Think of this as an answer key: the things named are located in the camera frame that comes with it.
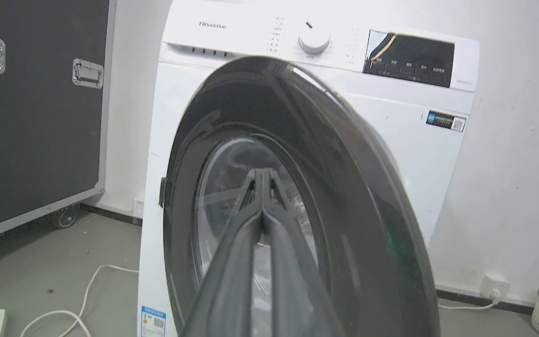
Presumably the thin white plug cable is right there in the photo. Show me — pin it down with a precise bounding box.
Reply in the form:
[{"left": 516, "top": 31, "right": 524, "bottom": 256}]
[{"left": 438, "top": 294, "right": 500, "bottom": 311}]

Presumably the black washing machine display panel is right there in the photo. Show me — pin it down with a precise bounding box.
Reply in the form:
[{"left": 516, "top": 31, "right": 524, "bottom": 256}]
[{"left": 363, "top": 29, "right": 455, "bottom": 88}]

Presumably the black caster wheel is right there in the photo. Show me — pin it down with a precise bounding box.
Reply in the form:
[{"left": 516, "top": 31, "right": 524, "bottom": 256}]
[{"left": 51, "top": 204, "right": 81, "bottom": 230}]

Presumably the blue energy label sticker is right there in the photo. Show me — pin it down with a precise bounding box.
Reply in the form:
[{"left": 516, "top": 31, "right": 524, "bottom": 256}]
[{"left": 141, "top": 306, "right": 167, "bottom": 337}]

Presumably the white Hisense washing machine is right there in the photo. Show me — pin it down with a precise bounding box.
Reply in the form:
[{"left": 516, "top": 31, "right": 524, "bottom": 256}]
[{"left": 137, "top": 0, "right": 480, "bottom": 337}]

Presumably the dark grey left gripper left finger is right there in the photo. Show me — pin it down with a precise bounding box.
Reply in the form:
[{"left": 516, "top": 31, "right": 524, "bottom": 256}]
[{"left": 182, "top": 168, "right": 264, "bottom": 337}]

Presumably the white power cable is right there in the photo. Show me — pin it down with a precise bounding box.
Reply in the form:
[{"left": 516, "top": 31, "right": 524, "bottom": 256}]
[{"left": 20, "top": 264, "right": 139, "bottom": 337}]

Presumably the dark round washing machine door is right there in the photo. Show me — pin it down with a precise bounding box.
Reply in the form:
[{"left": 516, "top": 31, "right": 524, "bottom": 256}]
[{"left": 159, "top": 56, "right": 441, "bottom": 337}]

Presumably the white wall socket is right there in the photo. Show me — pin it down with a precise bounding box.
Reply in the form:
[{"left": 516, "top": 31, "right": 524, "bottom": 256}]
[{"left": 479, "top": 273, "right": 511, "bottom": 300}]

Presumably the black QR code sticker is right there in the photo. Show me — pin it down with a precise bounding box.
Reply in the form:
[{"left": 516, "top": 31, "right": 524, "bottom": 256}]
[{"left": 426, "top": 110, "right": 467, "bottom": 132}]

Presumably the black flight case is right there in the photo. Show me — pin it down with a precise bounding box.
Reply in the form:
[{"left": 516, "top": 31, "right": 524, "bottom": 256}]
[{"left": 0, "top": 0, "right": 117, "bottom": 247}]

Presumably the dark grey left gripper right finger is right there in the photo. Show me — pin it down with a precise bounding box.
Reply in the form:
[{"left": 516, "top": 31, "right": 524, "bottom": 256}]
[{"left": 261, "top": 168, "right": 345, "bottom": 337}]

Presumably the white program dial knob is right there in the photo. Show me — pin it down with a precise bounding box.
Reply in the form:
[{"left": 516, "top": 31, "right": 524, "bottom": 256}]
[{"left": 298, "top": 21, "right": 331, "bottom": 54}]

